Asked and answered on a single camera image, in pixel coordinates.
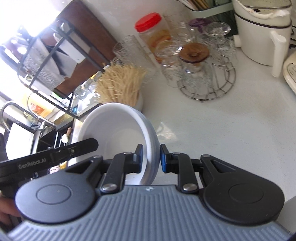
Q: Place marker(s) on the yellow detergent bottle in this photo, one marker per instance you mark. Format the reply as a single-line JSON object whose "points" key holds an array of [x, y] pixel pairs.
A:
{"points": [[39, 107]]}

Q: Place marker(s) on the red lid plastic jar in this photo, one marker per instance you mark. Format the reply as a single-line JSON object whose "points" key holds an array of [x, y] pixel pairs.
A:
{"points": [[152, 34]]}

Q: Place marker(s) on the person's left hand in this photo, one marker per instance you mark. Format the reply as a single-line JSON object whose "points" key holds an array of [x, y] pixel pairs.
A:
{"points": [[8, 209]]}

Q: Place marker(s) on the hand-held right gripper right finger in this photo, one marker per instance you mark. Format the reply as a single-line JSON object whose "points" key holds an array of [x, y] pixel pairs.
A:
{"points": [[163, 160]]}

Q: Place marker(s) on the green chopstick holder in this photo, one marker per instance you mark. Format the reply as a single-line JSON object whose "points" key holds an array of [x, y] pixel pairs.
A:
{"points": [[208, 12]]}

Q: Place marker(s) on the purple glass cup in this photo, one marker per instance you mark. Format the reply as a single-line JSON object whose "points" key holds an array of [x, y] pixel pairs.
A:
{"points": [[198, 23]]}

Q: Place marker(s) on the glass pitcher wooden lid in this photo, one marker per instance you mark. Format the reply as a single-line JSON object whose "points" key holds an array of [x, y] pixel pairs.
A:
{"points": [[194, 55]]}

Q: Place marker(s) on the bundle of chopsticks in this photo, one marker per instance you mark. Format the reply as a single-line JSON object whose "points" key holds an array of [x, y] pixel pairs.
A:
{"points": [[197, 3]]}

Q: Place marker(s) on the curved steel faucet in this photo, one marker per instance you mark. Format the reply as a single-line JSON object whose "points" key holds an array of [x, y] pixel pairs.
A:
{"points": [[13, 109]]}

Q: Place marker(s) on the clear drinking glass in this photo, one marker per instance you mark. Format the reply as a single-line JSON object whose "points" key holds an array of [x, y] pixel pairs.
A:
{"points": [[81, 99], [93, 89]]}

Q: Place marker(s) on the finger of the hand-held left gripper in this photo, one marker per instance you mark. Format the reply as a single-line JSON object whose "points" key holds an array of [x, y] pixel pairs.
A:
{"points": [[83, 144]]}

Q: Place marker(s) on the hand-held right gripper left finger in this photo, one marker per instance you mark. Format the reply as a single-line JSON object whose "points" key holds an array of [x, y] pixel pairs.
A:
{"points": [[139, 162]]}

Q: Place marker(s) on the textured glass tumbler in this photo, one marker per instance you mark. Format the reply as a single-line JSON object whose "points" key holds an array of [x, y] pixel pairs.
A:
{"points": [[177, 23], [131, 53]]}

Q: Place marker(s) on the grey cutting board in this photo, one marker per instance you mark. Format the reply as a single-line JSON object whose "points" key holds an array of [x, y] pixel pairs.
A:
{"points": [[62, 62]]}

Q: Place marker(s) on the dark metal dish rack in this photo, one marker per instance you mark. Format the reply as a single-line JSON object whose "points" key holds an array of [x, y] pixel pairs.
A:
{"points": [[90, 27]]}

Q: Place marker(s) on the white bowl of noodles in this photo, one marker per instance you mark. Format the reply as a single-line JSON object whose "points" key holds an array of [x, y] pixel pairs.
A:
{"points": [[120, 83]]}

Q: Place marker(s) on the white ceramic bowl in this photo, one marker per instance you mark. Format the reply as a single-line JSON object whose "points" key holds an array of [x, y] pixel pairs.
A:
{"points": [[156, 148]]}

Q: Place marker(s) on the white electric cooking pot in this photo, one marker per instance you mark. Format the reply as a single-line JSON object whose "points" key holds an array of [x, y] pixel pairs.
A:
{"points": [[259, 34]]}

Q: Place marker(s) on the textured glass cutting board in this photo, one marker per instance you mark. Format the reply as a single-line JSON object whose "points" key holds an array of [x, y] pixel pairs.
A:
{"points": [[39, 67]]}

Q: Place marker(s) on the black kitchen sink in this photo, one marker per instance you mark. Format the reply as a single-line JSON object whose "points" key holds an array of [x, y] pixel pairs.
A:
{"points": [[46, 143]]}

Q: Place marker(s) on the set of clear glass cups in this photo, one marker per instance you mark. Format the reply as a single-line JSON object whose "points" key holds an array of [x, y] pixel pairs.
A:
{"points": [[219, 46]]}

